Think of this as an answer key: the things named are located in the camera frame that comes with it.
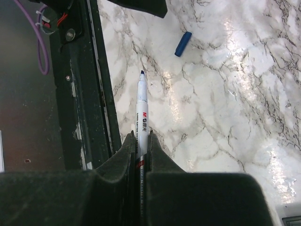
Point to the black grey chessboard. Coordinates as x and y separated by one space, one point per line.
289 214

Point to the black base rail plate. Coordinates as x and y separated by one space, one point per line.
86 109

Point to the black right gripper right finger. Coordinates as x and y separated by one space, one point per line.
178 198

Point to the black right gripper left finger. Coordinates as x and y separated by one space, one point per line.
98 197

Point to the blue marker cap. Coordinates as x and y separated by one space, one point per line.
182 44

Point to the white whiteboard marker pen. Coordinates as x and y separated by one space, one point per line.
141 136

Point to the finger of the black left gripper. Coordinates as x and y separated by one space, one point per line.
154 7

